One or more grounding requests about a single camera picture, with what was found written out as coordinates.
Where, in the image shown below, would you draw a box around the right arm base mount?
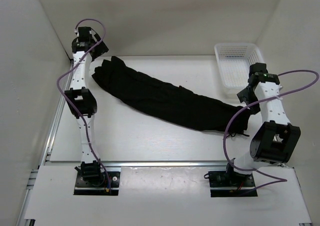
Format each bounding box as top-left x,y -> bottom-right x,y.
203,165 -> 258,198

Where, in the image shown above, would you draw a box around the aluminium front rail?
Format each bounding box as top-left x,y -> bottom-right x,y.
37,160 -> 283,168

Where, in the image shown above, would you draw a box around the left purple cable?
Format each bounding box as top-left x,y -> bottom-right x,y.
56,18 -> 112,189

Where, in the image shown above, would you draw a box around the white plastic basket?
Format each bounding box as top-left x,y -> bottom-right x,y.
214,42 -> 264,98

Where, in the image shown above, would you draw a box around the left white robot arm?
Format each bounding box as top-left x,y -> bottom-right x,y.
64,26 -> 108,187

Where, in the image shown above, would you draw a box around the black trousers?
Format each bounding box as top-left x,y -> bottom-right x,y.
92,56 -> 251,135

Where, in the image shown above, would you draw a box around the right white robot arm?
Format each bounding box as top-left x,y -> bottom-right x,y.
224,62 -> 301,186

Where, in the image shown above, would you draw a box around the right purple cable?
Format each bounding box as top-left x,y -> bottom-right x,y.
222,70 -> 320,191

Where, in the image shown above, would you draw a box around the purple cable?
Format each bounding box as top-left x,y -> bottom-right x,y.
222,70 -> 320,191
56,18 -> 112,189

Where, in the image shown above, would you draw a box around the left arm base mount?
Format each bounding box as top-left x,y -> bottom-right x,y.
73,166 -> 121,196

